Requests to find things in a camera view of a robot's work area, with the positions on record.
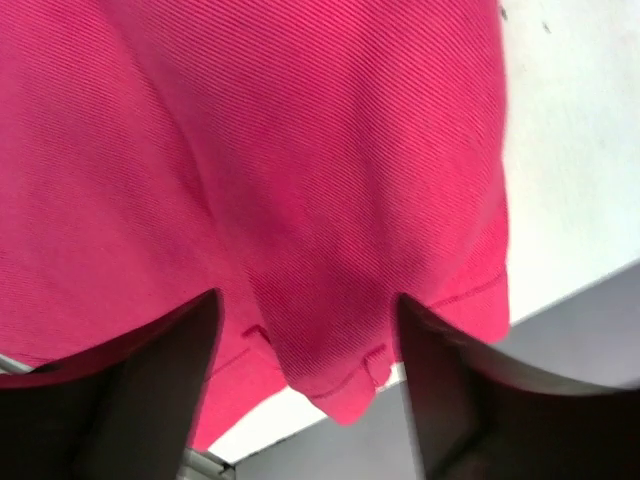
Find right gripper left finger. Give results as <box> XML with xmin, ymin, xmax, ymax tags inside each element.
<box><xmin>1</xmin><ymin>289</ymin><xmax>221</xmax><ymax>479</ymax></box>

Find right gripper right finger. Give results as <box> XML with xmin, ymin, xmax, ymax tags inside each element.
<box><xmin>395</xmin><ymin>294</ymin><xmax>639</xmax><ymax>479</ymax></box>

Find pink trousers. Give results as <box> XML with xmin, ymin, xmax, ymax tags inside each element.
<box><xmin>1</xmin><ymin>1</ymin><xmax>509</xmax><ymax>448</ymax></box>

